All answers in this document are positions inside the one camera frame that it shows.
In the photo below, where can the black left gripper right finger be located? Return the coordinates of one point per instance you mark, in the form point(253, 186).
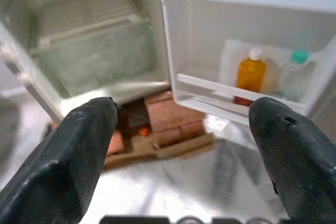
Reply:
point(296, 161)

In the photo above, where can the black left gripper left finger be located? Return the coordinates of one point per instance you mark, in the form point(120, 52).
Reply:
point(60, 161)

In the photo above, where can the clear fridge crisper drawer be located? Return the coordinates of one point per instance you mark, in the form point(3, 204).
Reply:
point(97, 58)

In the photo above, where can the white fridge body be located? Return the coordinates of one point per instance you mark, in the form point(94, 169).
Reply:
point(78, 51)

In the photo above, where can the brown brick fridge base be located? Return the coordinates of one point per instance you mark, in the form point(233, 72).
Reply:
point(170, 124)

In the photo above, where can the white fridge door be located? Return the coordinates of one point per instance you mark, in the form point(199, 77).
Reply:
point(210, 37)

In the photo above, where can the clear bottle green cap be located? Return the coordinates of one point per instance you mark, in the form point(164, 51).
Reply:
point(295, 77)

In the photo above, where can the orange juice bottle white cap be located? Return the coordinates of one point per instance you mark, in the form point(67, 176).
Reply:
point(250, 74)

